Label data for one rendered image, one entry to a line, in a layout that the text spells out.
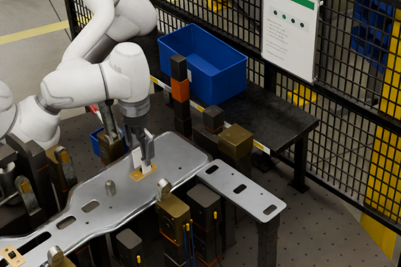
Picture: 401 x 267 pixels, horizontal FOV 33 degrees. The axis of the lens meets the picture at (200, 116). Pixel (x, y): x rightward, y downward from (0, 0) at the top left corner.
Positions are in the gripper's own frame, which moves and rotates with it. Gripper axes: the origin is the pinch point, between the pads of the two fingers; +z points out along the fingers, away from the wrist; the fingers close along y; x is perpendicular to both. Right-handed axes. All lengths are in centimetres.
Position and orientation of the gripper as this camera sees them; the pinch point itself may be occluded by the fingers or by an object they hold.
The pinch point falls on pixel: (141, 161)
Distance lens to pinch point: 208.3
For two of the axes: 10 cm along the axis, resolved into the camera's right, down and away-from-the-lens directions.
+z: 0.4, 7.7, 6.3
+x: 7.3, -4.6, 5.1
